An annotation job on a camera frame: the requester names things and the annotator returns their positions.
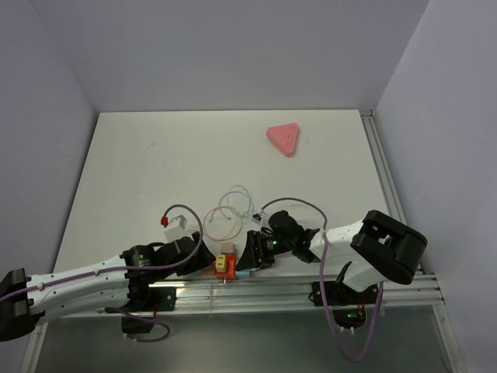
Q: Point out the aluminium rail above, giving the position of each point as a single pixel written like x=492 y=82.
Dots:
x=282 y=294
x=387 y=183

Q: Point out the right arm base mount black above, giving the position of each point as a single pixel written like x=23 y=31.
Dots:
x=349 y=307

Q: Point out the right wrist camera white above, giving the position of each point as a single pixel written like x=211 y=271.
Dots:
x=260 y=218

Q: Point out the aluminium front rail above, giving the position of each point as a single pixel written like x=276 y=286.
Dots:
x=282 y=294

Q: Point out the red cube socket adapter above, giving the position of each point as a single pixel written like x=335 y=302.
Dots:
x=230 y=274

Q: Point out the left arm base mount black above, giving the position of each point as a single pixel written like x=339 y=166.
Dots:
x=140 y=322

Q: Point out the pink charger block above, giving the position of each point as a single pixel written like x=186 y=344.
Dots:
x=228 y=248

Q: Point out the blue plug adapter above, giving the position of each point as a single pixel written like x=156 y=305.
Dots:
x=243 y=273

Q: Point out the yellow plug adapter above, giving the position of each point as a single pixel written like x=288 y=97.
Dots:
x=221 y=263

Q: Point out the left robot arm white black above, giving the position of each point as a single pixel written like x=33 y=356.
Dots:
x=121 y=282

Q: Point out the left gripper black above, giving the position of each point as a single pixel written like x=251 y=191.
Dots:
x=203 y=259

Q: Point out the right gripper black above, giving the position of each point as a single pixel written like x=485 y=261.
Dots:
x=252 y=257

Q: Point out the aluminium right side rail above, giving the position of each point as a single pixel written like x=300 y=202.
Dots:
x=387 y=183

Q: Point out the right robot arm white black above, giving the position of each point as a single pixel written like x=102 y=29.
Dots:
x=374 y=249

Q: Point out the pink triangular power strip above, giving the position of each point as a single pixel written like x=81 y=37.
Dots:
x=284 y=138

